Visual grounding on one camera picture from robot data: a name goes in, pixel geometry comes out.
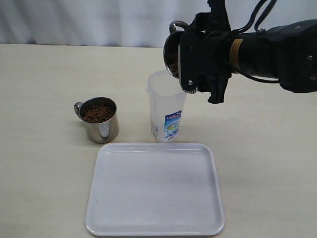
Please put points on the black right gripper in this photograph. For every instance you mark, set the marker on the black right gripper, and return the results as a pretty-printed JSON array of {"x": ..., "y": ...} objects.
[{"x": 200, "y": 68}]

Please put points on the steel mug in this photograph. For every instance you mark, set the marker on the steel mug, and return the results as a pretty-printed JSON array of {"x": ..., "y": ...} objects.
[
  {"x": 100, "y": 133},
  {"x": 171, "y": 46}
]

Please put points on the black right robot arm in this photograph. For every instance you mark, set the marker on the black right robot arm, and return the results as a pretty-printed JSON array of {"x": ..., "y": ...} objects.
[{"x": 284, "y": 55}]

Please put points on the clear plastic container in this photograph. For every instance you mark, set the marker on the clear plastic container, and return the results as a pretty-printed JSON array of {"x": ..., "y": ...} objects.
[{"x": 167, "y": 101}]

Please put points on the white curtain backdrop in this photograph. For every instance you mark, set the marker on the white curtain backdrop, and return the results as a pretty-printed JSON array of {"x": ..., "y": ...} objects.
[{"x": 124, "y": 23}]

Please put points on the brown pellets in left mug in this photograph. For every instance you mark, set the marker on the brown pellets in left mug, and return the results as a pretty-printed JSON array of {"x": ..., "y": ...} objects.
[{"x": 98, "y": 114}]

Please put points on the white plastic tray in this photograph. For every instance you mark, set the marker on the white plastic tray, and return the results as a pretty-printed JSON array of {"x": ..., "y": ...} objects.
[{"x": 155, "y": 190}]

